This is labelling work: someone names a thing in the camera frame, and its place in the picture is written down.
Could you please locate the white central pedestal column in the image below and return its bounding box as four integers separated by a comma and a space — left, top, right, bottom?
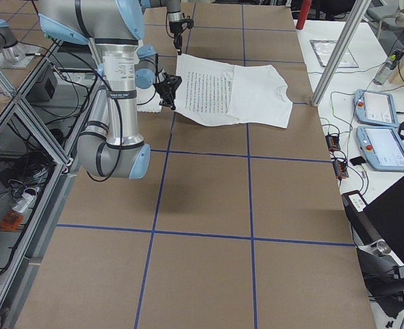
136, 85, 162, 113

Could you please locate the clear water bottle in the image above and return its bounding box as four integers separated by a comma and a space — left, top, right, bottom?
373, 49, 404, 85

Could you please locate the upper blue teach pendant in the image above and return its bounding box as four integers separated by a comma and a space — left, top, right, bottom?
354, 89, 399, 127

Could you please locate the red cylinder bottle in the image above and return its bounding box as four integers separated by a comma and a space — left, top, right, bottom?
296, 0, 312, 30

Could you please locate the aluminium frame post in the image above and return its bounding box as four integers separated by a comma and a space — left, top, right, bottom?
311, 0, 372, 107

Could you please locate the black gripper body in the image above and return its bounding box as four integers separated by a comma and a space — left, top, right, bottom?
169, 19, 186, 37
153, 73, 182, 99

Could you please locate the lower blue teach pendant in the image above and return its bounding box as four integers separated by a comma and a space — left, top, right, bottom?
356, 125, 404, 172

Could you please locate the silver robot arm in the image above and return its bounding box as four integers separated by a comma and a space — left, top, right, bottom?
38, 1, 193, 182
145, 0, 194, 56

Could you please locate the black box with label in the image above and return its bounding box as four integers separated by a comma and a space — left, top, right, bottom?
341, 191, 384, 245

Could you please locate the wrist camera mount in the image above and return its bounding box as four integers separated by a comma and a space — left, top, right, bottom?
183, 17, 194, 29

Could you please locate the black laptop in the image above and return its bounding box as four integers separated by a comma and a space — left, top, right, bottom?
363, 176, 404, 264

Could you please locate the packaged shirt in plastic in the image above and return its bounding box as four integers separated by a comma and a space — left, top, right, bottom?
309, 38, 359, 69

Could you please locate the white long-sleeve printed shirt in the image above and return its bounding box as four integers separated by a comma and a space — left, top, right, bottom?
175, 54, 292, 128

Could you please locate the blue teach pendant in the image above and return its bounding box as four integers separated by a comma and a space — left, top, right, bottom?
356, 125, 404, 172
354, 89, 399, 127

